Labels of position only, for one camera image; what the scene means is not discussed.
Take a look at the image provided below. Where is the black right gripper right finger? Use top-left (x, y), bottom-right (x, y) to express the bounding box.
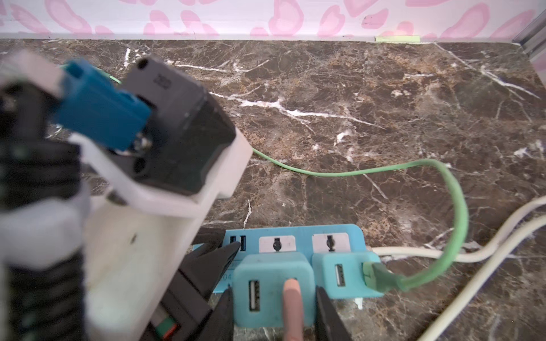
top-left (315, 286), bottom-right (352, 341)

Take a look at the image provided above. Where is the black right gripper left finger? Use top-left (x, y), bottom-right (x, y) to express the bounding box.
top-left (197, 287), bottom-right (234, 341)

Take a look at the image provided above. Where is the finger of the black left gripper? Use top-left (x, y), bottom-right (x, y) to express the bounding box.
top-left (140, 242), bottom-right (240, 340)

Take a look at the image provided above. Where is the blue power strip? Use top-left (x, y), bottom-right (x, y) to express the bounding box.
top-left (213, 224), bottom-right (366, 294)

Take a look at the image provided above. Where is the green multi-head charging cable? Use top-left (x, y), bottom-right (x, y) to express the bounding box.
top-left (59, 63), bottom-right (470, 294)

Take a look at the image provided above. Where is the white power strip cord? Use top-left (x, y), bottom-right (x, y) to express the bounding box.
top-left (417, 212), bottom-right (546, 341)

